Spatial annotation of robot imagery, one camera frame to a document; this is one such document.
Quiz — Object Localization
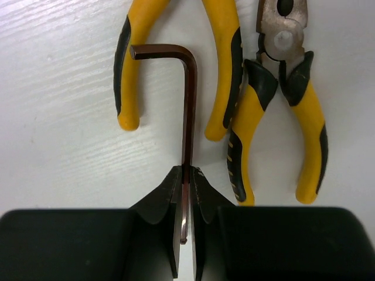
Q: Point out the yellow handled cutting pliers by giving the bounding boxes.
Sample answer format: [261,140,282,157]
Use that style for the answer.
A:
[113,0,244,143]

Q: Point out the long brown hex key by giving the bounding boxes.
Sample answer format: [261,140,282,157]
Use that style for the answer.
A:
[130,44,197,245]

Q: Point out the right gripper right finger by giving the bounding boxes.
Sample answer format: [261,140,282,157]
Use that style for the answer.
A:
[190,167,374,280]

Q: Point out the yellow handled needle-nose pliers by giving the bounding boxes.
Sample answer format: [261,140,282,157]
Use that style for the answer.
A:
[227,0,329,206]

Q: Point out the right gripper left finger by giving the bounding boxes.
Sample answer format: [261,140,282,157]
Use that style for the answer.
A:
[1,166,182,280]

